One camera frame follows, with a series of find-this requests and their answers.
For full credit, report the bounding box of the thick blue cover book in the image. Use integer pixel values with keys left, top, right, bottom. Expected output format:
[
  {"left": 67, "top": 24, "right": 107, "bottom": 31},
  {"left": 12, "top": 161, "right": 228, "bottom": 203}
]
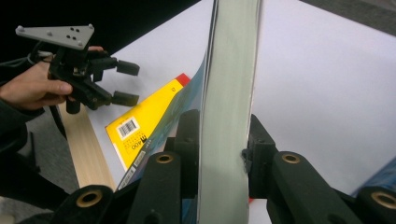
[{"left": 116, "top": 0, "right": 263, "bottom": 224}]

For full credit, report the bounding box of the wooden plank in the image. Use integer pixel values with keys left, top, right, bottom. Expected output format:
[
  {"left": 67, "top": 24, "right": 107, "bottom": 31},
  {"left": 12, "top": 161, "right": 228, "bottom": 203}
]
[{"left": 58, "top": 102, "right": 118, "bottom": 191}]

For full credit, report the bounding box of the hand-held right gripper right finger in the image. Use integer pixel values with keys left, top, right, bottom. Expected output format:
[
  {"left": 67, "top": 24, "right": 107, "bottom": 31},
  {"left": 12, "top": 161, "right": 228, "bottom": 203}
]
[{"left": 241, "top": 113, "right": 278, "bottom": 201}]

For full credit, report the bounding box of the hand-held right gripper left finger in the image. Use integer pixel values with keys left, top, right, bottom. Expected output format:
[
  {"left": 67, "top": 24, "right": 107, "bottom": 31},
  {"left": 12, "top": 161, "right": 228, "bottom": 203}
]
[{"left": 163, "top": 108, "right": 201, "bottom": 201}]

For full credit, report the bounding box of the yellow book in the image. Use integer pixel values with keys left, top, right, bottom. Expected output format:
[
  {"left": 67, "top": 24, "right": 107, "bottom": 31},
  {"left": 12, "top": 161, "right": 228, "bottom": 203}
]
[{"left": 105, "top": 77, "right": 185, "bottom": 173}]

